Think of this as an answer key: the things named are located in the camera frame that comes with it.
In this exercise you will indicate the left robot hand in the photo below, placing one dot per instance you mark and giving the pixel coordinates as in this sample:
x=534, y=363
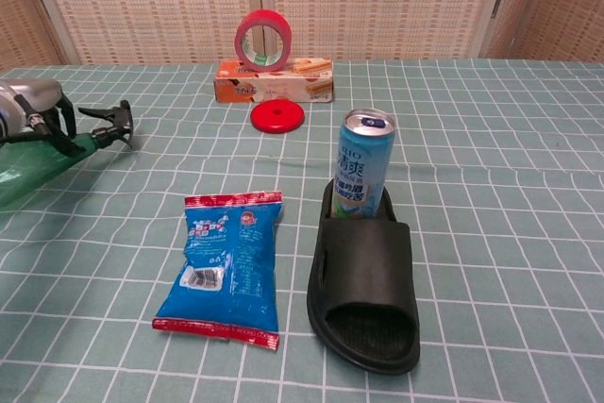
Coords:
x=33, y=112

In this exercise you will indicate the green spray bottle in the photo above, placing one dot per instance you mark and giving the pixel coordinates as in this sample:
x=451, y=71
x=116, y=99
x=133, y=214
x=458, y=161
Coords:
x=56, y=157

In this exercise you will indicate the red tape roll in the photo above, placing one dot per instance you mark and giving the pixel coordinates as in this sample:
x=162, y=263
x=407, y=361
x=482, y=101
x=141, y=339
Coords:
x=264, y=39

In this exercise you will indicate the blue snack bag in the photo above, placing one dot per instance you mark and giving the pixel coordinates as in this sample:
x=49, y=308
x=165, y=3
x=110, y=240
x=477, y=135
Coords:
x=222, y=266

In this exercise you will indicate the red round disc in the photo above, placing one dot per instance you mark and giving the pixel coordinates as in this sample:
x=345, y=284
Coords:
x=277, y=116

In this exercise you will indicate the orange wafer biscuit box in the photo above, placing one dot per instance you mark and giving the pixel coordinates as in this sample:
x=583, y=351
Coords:
x=292, y=84

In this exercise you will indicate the woven folding screen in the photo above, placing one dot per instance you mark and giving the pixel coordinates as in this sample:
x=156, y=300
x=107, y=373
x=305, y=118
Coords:
x=302, y=2

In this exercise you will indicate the blue drink can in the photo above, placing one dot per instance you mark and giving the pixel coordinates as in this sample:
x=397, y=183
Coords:
x=363, y=172

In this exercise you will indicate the black slipper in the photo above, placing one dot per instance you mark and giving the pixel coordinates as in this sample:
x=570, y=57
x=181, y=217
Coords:
x=363, y=290

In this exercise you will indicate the green checkered tablecloth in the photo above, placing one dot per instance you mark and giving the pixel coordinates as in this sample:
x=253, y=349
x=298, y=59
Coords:
x=424, y=233

